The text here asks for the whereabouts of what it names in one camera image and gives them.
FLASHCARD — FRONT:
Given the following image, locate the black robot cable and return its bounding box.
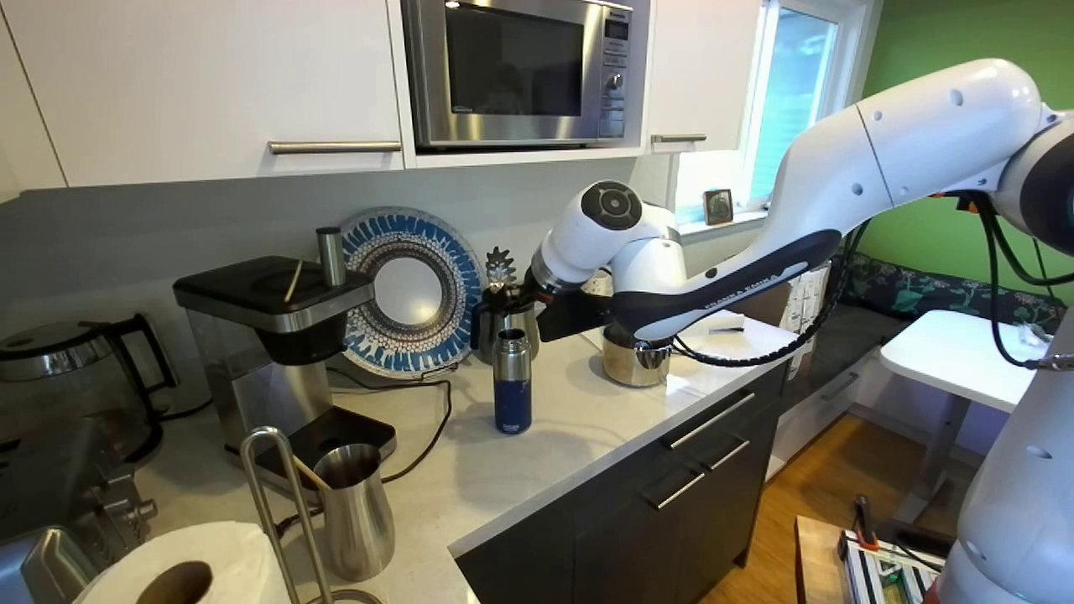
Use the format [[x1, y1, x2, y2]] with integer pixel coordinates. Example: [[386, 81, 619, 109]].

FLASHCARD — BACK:
[[949, 191, 1074, 377]]

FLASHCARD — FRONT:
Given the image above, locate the white side table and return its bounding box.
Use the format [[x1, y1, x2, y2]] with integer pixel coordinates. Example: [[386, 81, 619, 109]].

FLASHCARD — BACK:
[[879, 310, 1048, 519]]

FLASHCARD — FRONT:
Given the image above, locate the drawer steel handle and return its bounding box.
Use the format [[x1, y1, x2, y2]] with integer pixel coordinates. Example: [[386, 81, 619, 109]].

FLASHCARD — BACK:
[[708, 440, 751, 473], [665, 393, 756, 451], [653, 470, 708, 510]]

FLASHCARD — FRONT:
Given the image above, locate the paper towel roll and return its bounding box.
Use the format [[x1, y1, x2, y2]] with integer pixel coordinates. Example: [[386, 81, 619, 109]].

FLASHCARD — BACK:
[[78, 519, 292, 604]]

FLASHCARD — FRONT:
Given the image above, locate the steel coffee maker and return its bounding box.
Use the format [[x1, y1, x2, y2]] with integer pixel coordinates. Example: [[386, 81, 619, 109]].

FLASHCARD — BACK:
[[174, 227, 395, 467]]

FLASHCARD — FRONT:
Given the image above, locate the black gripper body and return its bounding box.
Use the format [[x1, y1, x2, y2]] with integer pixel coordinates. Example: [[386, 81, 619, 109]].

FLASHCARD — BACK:
[[524, 276, 607, 343]]

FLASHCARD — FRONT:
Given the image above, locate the stainless steel saucepan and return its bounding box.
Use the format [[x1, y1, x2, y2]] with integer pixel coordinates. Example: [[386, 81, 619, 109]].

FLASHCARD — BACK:
[[602, 340, 673, 389]]

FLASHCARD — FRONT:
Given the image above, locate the blue steel travel bottle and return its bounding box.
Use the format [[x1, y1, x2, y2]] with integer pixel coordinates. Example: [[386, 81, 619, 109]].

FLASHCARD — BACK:
[[494, 328, 531, 437]]

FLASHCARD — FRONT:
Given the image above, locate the blue patterned decorative plate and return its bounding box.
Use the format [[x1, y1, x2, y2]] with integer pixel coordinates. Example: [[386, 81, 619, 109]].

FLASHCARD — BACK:
[[341, 208, 484, 378]]

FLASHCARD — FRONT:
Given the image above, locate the white upper cabinet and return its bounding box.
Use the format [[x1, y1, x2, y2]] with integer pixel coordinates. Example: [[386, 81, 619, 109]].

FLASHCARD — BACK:
[[4, 0, 404, 189]]

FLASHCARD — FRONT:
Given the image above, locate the built-in steel microwave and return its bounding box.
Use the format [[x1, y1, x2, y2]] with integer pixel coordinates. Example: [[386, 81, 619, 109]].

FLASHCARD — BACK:
[[399, 0, 643, 150]]

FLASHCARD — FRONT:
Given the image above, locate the steel milk pitcher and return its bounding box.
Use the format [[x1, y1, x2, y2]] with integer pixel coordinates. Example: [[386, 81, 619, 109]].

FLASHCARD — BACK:
[[317, 442, 395, 579]]

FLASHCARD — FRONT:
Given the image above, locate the steel toaster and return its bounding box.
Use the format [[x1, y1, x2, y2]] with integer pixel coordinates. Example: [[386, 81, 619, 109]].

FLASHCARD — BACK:
[[0, 422, 157, 604]]

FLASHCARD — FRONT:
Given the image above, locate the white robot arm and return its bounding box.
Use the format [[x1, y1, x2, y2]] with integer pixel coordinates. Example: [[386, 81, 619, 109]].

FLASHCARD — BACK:
[[529, 58, 1074, 604]]

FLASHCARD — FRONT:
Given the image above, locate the bottom drawer steel handle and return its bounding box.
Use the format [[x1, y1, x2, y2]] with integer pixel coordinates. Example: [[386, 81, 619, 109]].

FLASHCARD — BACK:
[[653, 470, 708, 510]]

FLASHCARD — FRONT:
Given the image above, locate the upper drawer steel handle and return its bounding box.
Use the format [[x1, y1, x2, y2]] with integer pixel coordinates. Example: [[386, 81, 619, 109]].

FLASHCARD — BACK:
[[665, 393, 756, 451]]

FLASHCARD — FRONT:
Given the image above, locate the dark lower cabinet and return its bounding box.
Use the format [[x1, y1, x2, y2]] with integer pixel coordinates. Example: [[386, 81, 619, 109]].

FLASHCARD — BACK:
[[457, 370, 785, 604]]

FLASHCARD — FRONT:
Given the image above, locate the lower drawer steel handle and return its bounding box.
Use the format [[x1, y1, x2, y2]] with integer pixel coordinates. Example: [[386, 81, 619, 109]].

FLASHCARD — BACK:
[[708, 440, 751, 473]]

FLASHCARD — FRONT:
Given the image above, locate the steel canister black lid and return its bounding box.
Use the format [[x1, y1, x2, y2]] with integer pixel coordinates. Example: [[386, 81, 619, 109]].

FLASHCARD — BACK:
[[474, 290, 540, 361]]

